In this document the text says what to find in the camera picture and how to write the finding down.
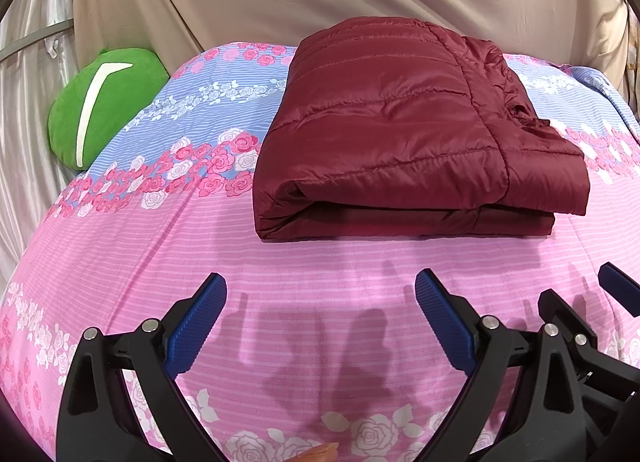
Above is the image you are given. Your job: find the maroon puffer jacket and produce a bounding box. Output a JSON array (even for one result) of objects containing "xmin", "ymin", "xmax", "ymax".
[{"xmin": 253, "ymin": 17, "xmax": 590, "ymax": 241}]

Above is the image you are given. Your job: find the person's left hand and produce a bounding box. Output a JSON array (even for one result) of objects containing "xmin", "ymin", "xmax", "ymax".
[{"xmin": 286, "ymin": 442, "xmax": 340, "ymax": 462}]

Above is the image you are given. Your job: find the pink floral bed sheet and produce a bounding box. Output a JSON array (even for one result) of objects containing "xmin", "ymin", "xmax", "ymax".
[{"xmin": 1, "ymin": 42, "xmax": 639, "ymax": 461}]

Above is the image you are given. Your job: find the white satin curtain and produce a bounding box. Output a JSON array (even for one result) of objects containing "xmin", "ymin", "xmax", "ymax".
[{"xmin": 1, "ymin": 0, "xmax": 78, "ymax": 286}]

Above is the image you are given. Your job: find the green plush pillow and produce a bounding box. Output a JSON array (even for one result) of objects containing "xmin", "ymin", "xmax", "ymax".
[{"xmin": 47, "ymin": 48, "xmax": 169, "ymax": 171}]

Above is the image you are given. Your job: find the grey metal rail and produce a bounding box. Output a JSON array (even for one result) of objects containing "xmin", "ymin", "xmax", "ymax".
[{"xmin": 0, "ymin": 18, "xmax": 74, "ymax": 62}]

